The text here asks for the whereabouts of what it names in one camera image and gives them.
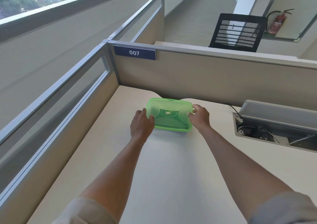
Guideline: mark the blue desk number plate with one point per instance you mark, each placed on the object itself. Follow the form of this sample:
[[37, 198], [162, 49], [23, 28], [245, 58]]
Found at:
[[134, 52]]

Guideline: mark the beige cubicle partition panel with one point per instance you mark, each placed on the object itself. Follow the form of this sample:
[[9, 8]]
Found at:
[[213, 75]]

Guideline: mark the black mesh office chair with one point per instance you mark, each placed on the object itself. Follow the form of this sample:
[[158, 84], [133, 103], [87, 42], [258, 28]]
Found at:
[[237, 32]]

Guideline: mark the glass-topped side partition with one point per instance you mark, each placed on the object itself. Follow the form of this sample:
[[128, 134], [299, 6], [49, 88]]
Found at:
[[54, 122], [143, 20]]

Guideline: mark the person's right forearm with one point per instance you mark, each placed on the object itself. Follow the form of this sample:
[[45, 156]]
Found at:
[[245, 174]]

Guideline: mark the person's left hand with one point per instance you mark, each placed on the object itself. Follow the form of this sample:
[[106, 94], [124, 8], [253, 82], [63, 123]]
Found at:
[[140, 127]]

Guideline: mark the person's right thumb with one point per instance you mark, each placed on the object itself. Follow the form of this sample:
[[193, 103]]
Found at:
[[191, 115]]

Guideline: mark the person's right hand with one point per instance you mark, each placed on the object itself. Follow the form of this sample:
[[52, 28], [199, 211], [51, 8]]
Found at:
[[201, 118]]

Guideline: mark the person's left forearm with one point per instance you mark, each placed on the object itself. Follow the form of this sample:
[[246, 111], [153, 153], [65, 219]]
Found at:
[[104, 174]]

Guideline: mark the person's left thumb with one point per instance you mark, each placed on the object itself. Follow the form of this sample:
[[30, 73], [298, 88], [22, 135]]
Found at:
[[151, 119]]

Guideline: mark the green plastic lidded container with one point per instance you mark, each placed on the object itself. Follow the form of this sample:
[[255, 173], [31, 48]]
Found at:
[[169, 114]]

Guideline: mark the red fire extinguisher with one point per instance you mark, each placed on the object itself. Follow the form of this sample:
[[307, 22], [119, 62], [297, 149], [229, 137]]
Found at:
[[277, 23]]

